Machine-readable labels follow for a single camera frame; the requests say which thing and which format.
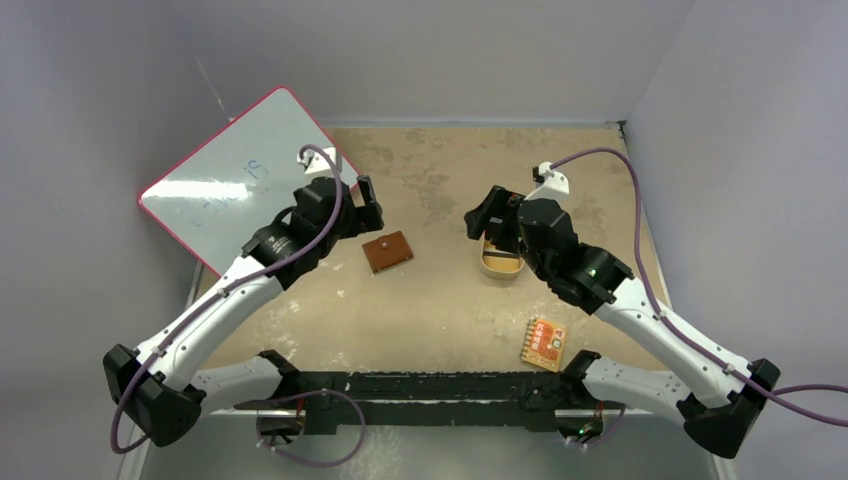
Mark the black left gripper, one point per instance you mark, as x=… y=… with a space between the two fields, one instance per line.
x=365 y=218

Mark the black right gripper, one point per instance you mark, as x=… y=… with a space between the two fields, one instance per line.
x=495 y=216

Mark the brown leather card holder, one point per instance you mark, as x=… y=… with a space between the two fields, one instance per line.
x=387 y=251

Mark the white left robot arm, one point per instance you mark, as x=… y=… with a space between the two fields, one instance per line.
x=161 y=384

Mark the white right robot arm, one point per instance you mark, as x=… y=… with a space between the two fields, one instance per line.
x=714 y=394

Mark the beige oval tray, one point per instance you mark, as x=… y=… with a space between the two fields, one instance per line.
x=501 y=269

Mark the orange spiral notebook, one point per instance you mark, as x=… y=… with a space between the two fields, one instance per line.
x=543 y=345

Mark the pink framed whiteboard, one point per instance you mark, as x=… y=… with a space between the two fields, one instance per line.
x=213 y=200

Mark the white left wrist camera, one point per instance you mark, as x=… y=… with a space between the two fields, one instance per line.
x=316 y=165

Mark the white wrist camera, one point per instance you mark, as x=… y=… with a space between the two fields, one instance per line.
x=550 y=184
x=316 y=165

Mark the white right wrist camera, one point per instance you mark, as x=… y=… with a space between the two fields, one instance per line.
x=550 y=184

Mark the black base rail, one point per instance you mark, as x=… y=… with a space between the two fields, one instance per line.
x=536 y=401

